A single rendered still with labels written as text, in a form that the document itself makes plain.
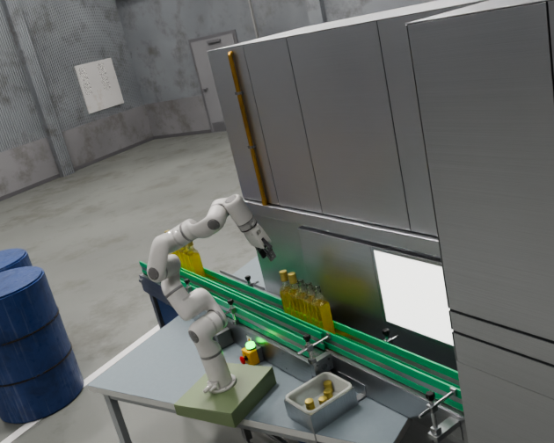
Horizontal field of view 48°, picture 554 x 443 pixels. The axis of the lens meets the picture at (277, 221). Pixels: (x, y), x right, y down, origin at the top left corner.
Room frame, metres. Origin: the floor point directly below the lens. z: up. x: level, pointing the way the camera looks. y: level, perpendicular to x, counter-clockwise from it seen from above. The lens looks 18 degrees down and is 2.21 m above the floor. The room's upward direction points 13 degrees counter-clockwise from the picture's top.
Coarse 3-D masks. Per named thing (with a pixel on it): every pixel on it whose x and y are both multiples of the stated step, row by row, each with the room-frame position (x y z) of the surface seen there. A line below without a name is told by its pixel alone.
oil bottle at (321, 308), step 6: (312, 300) 2.37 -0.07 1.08; (318, 300) 2.34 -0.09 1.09; (324, 300) 2.35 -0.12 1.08; (312, 306) 2.36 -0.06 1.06; (318, 306) 2.33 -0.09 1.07; (324, 306) 2.34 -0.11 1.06; (318, 312) 2.33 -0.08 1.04; (324, 312) 2.34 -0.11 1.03; (330, 312) 2.35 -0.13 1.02; (318, 318) 2.34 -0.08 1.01; (324, 318) 2.33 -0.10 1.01; (330, 318) 2.35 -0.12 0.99; (318, 324) 2.35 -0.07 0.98; (324, 324) 2.33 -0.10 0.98; (330, 324) 2.34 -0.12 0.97; (330, 330) 2.34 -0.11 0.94
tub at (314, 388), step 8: (320, 376) 2.19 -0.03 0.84; (328, 376) 2.19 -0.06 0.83; (336, 376) 2.15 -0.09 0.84; (304, 384) 2.15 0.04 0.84; (312, 384) 2.16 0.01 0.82; (320, 384) 2.18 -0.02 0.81; (336, 384) 2.15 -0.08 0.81; (344, 384) 2.10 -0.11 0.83; (296, 392) 2.12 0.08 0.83; (304, 392) 2.14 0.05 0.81; (312, 392) 2.15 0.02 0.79; (320, 392) 2.17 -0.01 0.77; (336, 392) 2.15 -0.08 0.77; (344, 392) 2.04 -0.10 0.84; (288, 400) 2.07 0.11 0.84; (296, 400) 2.11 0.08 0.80; (304, 400) 2.13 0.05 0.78; (328, 400) 2.01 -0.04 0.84; (304, 408) 1.99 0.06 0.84; (320, 408) 1.98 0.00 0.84
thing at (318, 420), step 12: (360, 384) 2.12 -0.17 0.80; (348, 396) 2.05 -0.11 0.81; (360, 396) 2.10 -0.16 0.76; (288, 408) 2.08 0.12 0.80; (324, 408) 1.99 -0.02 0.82; (336, 408) 2.02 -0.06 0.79; (348, 408) 2.04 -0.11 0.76; (300, 420) 2.02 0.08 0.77; (312, 420) 1.96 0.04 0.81; (324, 420) 1.98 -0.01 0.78
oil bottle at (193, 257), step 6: (192, 246) 3.34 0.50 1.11; (192, 252) 3.33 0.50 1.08; (198, 252) 3.34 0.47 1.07; (192, 258) 3.32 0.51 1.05; (198, 258) 3.33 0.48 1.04; (192, 264) 3.33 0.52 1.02; (198, 264) 3.33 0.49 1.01; (192, 270) 3.35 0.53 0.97; (198, 270) 3.32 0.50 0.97; (204, 276) 3.34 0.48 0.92
